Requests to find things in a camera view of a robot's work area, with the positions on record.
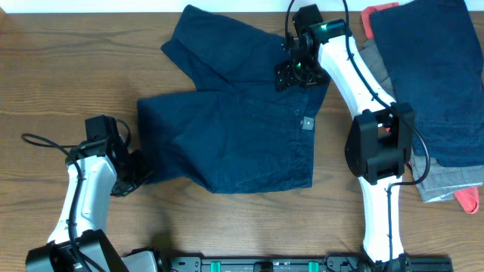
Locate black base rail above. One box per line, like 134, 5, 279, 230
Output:
120, 252, 454, 272

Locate navy blue shorts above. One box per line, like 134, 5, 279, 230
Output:
137, 5, 327, 193

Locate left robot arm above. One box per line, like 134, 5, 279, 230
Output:
21, 133, 160, 271

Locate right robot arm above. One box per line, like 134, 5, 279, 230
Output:
275, 18, 414, 271

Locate left black cable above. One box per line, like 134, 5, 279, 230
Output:
20, 119, 133, 272

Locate folded navy garment on pile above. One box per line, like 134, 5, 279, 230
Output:
370, 0, 483, 167

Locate grey folded garment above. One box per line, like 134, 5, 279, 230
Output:
357, 37, 484, 204

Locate black cable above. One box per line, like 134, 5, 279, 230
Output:
20, 119, 133, 272
284, 0, 432, 265

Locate right black cable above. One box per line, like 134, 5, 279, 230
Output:
284, 0, 432, 265

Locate red folded garment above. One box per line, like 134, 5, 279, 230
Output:
359, 2, 480, 215

